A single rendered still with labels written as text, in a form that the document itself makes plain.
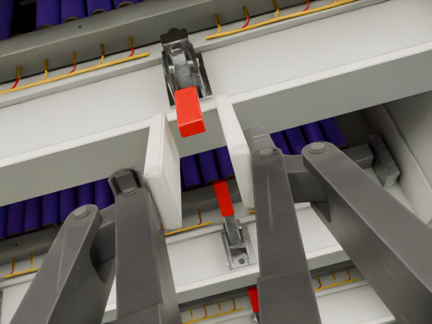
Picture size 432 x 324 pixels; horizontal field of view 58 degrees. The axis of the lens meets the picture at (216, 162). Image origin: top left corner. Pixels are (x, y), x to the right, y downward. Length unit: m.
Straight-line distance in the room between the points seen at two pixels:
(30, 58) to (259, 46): 0.16
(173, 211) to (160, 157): 0.02
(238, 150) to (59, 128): 0.15
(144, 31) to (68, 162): 0.10
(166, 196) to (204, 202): 0.25
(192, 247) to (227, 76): 0.21
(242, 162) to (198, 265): 0.26
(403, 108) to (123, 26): 0.26
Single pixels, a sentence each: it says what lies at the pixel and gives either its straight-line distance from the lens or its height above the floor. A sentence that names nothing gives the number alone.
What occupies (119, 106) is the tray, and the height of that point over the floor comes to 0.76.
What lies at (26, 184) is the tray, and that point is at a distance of 0.30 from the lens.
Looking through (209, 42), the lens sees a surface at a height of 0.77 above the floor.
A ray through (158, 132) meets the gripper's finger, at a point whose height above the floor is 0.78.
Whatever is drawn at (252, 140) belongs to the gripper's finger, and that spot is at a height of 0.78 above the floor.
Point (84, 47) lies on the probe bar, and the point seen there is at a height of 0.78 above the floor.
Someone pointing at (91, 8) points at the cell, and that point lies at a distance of 0.32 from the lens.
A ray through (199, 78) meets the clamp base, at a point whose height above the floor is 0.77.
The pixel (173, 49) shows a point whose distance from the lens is 0.24.
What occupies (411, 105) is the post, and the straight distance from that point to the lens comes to 0.38.
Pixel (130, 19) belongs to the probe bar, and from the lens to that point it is 0.29.
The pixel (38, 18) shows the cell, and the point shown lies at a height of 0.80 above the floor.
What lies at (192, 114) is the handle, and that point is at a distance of 0.19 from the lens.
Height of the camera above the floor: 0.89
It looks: 43 degrees down
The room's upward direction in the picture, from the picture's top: 17 degrees counter-clockwise
